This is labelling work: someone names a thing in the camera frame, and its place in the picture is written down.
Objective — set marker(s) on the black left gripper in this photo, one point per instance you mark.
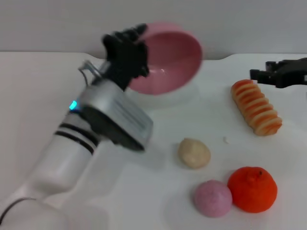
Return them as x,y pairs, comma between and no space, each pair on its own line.
124,57

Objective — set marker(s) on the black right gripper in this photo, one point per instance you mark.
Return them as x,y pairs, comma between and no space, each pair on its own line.
291,72

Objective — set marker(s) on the pink plastic bowl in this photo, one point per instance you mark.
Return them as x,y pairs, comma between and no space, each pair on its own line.
172,62

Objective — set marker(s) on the beige egg yolk pastry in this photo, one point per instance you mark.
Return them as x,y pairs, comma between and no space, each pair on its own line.
193,153

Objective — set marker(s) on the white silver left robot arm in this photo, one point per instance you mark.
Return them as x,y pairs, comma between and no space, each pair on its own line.
62,163

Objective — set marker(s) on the orange striped bread roll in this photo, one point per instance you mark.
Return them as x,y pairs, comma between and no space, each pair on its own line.
255,107

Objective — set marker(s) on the orange mandarin fruit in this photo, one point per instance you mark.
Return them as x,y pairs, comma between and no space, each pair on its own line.
251,191

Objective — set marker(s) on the pink round bun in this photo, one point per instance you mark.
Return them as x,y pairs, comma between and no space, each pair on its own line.
213,199

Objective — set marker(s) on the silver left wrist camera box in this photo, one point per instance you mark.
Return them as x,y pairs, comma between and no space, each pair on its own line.
124,124

